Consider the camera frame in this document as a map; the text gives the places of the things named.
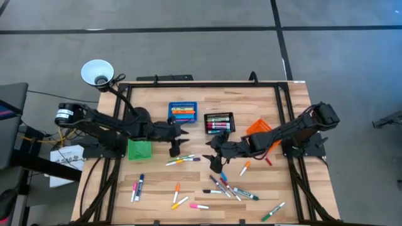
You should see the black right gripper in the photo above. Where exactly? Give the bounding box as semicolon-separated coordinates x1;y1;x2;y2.
201;130;249;174

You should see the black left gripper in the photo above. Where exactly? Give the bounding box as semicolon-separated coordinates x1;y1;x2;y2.
152;115;190;158

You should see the thin light green marker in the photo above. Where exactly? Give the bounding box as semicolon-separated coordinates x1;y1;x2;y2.
168;154;195;162

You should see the blue plastic basket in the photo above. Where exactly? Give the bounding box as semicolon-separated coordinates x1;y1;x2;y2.
168;101;198;124

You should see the thin purple marker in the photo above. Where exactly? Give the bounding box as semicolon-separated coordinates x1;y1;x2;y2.
209;175;231;198

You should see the thin maroon marker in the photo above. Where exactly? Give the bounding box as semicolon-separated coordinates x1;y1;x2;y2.
219;178;242;202

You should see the green plastic basket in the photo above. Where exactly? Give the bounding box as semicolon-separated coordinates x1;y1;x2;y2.
127;139;153;161

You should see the orange plastic basket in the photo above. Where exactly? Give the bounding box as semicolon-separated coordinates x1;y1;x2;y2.
246;118;283;153

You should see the thin dark green marker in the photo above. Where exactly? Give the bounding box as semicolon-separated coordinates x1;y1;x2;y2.
261;202;286;222

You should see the black plastic basket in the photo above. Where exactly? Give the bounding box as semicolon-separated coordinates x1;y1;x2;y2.
204;112;236;135

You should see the black power strip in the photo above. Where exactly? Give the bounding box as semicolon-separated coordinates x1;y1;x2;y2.
136;74;195;82

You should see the black desk lamp white shade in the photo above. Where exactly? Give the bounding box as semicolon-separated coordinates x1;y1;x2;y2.
80;59;151;130

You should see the white printed paper sheet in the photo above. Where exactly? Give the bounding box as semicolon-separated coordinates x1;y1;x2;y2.
49;144;85;188

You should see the dark screen device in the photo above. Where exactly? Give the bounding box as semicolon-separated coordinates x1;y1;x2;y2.
0;99;23;122

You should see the black stand leg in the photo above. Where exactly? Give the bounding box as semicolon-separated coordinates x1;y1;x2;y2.
372;109;402;129

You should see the black device with light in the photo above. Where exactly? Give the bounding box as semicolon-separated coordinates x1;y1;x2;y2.
0;188;18;226

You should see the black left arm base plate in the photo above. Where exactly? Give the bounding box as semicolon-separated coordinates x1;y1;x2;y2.
82;143;126;159

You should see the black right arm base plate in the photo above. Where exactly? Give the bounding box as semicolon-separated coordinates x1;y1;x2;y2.
280;131;327;158

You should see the yellow cable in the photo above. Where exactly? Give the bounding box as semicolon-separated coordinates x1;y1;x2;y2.
18;127;78;145

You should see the black floor cable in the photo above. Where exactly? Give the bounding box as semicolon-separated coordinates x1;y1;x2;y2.
27;90;100;104

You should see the black side table frame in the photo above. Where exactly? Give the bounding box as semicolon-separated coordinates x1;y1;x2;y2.
12;124;83;189

